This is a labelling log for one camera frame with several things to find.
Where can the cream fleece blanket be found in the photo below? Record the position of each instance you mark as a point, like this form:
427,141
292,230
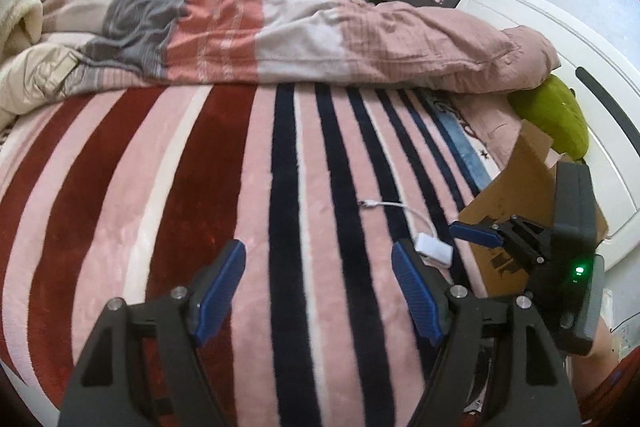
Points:
25,57

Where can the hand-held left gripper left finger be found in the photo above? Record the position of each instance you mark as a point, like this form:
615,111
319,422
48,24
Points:
220,287

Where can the person's right forearm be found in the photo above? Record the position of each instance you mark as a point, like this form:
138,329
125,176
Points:
606,352

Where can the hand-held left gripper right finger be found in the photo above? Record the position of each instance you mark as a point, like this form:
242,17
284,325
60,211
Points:
412,287

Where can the star print bed sheet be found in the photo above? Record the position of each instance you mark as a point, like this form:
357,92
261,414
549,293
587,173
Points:
465,142

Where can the striped fleece blanket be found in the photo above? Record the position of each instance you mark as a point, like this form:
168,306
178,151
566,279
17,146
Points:
175,207

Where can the white headboard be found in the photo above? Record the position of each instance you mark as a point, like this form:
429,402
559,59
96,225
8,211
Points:
540,17

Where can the cardboard box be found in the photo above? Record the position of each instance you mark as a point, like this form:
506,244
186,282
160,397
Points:
520,197

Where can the person's red clothing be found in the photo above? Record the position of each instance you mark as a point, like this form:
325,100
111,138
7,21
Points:
617,394

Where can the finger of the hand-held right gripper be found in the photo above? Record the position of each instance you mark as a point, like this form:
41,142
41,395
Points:
475,233

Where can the pink grey patchwork quilt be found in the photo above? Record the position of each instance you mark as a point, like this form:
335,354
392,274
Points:
300,27

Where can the green plush toy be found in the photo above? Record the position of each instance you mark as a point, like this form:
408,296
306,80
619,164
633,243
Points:
555,117

